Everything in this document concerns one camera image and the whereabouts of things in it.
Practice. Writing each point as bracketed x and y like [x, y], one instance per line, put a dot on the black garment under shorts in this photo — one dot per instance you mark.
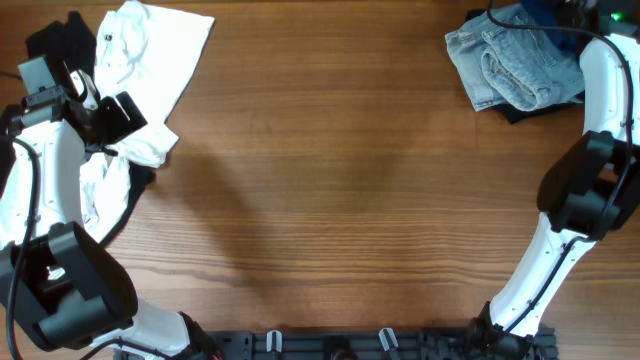
[513, 115]

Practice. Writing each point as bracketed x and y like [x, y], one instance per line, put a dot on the blue polo shirt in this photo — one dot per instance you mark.
[552, 13]

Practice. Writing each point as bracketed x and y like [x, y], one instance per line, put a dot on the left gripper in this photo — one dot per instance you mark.
[112, 109]

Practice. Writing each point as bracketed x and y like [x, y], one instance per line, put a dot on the black garment on left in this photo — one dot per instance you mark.
[75, 44]

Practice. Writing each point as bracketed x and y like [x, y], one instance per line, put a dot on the white t-shirt with black print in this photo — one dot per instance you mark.
[149, 51]

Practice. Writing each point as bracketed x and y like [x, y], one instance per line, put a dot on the light blue denim shorts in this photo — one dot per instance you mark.
[502, 59]

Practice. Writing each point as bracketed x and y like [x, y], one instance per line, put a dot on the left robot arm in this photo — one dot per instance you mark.
[59, 285]

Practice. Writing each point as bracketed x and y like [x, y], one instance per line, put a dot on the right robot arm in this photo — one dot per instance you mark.
[590, 191]

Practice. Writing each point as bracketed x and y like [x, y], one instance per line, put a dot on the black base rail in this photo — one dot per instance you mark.
[433, 344]

